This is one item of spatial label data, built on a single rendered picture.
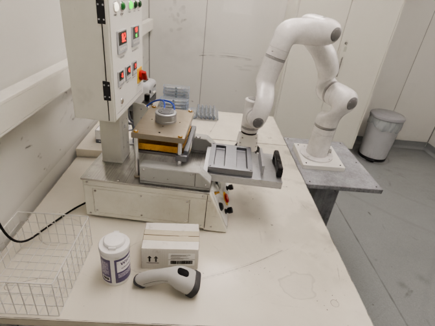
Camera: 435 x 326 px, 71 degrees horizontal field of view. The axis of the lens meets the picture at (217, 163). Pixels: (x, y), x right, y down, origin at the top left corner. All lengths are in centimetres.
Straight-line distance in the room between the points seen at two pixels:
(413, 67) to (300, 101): 147
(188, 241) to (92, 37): 67
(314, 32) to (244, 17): 224
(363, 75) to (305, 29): 226
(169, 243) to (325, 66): 104
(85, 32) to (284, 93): 262
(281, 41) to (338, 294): 95
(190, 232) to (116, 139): 44
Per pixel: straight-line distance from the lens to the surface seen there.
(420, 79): 442
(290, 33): 135
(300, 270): 114
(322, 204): 199
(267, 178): 114
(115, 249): 94
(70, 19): 100
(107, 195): 118
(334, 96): 164
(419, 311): 238
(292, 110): 345
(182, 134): 105
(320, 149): 178
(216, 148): 127
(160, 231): 105
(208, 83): 368
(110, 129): 118
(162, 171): 107
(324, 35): 138
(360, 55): 352
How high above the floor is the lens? 155
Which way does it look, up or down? 30 degrees down
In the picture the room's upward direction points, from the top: 7 degrees clockwise
